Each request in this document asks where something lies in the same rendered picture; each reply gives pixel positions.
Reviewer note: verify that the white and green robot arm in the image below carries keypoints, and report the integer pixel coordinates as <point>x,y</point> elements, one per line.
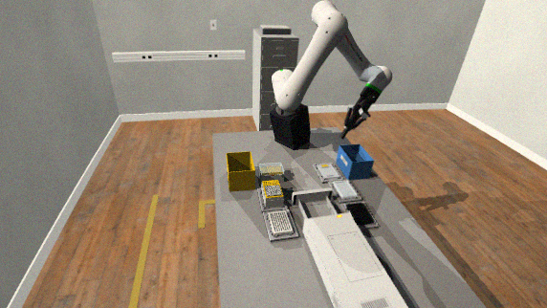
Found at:
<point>332,26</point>

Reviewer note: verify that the yellow waste bin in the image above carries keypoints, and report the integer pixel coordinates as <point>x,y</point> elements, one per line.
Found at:
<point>241,171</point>

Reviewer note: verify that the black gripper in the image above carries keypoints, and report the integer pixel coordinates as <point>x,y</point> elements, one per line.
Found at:
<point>355,118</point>

